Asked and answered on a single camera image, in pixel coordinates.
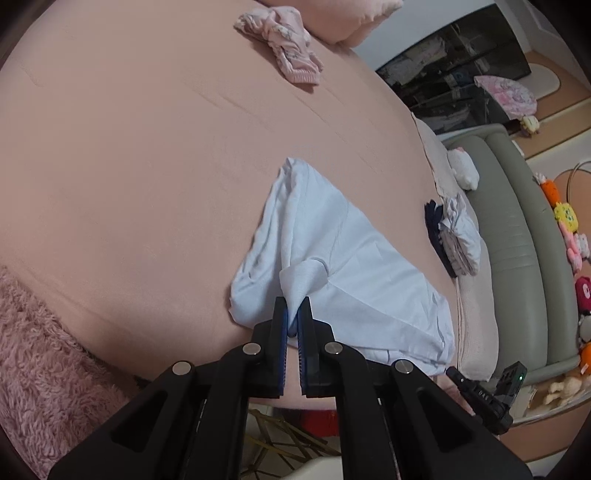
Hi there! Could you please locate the pink pillow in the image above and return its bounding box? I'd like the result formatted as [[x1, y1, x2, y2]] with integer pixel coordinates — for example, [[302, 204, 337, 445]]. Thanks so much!
[[268, 0, 404, 44]]

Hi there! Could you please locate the stack of folded white shirts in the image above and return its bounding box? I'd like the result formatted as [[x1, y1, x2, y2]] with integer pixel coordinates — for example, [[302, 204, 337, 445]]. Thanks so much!
[[438, 193, 482, 277]]

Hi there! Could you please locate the white t-shirt with navy trim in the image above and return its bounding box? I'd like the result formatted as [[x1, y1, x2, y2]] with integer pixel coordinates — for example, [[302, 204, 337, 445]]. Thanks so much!
[[228, 157, 455, 377]]

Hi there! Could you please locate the pink printed cushion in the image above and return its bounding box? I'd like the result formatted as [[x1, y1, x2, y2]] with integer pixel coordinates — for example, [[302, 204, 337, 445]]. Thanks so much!
[[475, 75, 539, 117]]

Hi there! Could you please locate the dark glass cabinet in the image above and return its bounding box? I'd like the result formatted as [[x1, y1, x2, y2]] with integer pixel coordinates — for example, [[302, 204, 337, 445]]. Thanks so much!
[[376, 4, 532, 134]]

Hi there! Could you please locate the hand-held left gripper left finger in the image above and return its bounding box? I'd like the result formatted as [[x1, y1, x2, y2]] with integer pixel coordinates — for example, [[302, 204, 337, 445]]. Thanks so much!
[[48, 295, 291, 480]]

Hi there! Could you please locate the red plastic item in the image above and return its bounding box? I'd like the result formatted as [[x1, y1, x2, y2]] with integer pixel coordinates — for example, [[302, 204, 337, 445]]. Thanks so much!
[[299, 410, 341, 437]]

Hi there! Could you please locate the pink fluffy blanket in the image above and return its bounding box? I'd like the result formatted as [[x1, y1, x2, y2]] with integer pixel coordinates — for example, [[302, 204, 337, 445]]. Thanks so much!
[[0, 265, 134, 480]]

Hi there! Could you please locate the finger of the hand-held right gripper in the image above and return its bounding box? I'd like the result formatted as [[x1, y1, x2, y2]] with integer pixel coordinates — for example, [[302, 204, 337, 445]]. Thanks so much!
[[445, 366, 477, 394]]

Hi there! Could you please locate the folded navy garment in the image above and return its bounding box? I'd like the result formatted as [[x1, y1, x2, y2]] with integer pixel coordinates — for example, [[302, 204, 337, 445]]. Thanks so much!
[[424, 199, 458, 278]]

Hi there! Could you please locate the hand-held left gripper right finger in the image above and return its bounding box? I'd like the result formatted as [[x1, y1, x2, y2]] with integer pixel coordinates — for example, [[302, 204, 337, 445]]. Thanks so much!
[[297, 296, 532, 480]]

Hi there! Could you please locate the thin metal hoop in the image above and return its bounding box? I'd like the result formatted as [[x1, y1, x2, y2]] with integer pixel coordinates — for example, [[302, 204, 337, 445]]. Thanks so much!
[[570, 161, 591, 197]]

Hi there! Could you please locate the padded headboard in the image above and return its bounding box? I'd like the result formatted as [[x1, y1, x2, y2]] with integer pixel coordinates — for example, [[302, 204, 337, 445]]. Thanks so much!
[[443, 124, 583, 384]]

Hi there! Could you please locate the small white pillow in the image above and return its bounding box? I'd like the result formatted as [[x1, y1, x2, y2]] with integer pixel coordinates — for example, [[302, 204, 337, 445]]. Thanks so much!
[[445, 147, 481, 191]]

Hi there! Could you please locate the pink patterned garment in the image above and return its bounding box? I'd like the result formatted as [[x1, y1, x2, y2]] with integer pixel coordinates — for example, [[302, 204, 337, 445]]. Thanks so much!
[[235, 7, 324, 86]]

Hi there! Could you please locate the pink bed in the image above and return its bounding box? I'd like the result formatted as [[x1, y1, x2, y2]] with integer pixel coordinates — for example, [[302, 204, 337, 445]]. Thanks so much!
[[0, 0, 462, 411]]

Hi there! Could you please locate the pale knit blanket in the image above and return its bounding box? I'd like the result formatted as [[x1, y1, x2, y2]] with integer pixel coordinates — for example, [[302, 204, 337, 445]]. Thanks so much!
[[411, 113, 499, 381]]

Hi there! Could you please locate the row of plush toys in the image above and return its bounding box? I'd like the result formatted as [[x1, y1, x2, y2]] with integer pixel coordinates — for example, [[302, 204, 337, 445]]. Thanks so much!
[[533, 173, 591, 409]]

